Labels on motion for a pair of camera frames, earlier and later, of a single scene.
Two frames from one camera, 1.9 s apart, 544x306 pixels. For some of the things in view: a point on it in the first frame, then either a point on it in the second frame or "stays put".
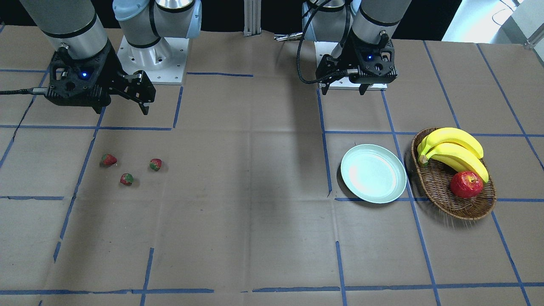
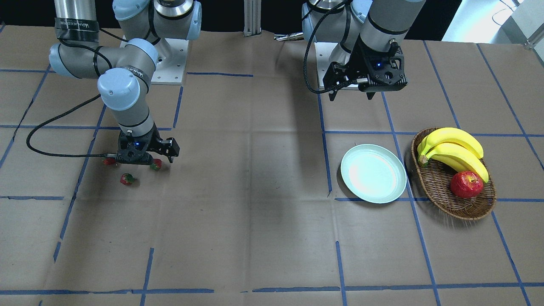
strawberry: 126,178 stays put
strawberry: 155,164 stays put
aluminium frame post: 252,20 stays put
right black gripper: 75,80 -> 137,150
